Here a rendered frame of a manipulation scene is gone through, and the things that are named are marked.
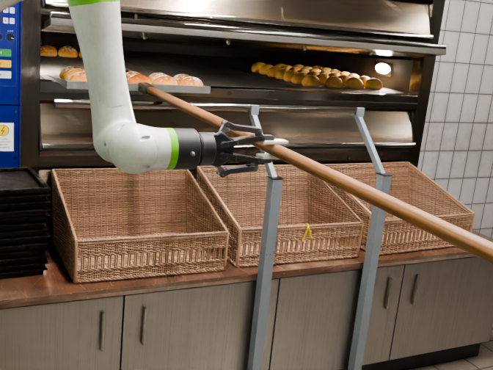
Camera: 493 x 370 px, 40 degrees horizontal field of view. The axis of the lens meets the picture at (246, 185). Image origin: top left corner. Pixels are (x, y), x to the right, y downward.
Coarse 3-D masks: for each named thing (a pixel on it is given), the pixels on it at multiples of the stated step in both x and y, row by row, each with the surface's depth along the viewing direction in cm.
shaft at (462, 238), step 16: (160, 96) 226; (192, 112) 201; (208, 112) 195; (256, 144) 166; (288, 160) 152; (304, 160) 147; (320, 176) 141; (336, 176) 136; (352, 192) 131; (368, 192) 127; (384, 208) 123; (400, 208) 119; (416, 208) 117; (416, 224) 115; (432, 224) 112; (448, 224) 110; (448, 240) 109; (464, 240) 105; (480, 240) 104; (480, 256) 103
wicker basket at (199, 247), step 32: (64, 192) 256; (96, 192) 262; (128, 192) 267; (160, 192) 273; (192, 192) 272; (64, 224) 234; (96, 224) 262; (128, 224) 267; (160, 224) 274; (192, 224) 272; (64, 256) 236; (96, 256) 243; (128, 256) 227; (160, 256) 232; (192, 256) 238; (224, 256) 243
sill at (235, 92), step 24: (192, 96) 275; (216, 96) 280; (240, 96) 285; (264, 96) 290; (288, 96) 295; (312, 96) 301; (336, 96) 307; (360, 96) 313; (384, 96) 319; (408, 96) 326
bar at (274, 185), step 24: (360, 120) 267; (384, 192) 256; (264, 216) 238; (384, 216) 259; (264, 240) 239; (264, 264) 240; (264, 288) 243; (360, 288) 269; (264, 312) 246; (360, 312) 269; (264, 336) 249; (360, 336) 271; (360, 360) 275
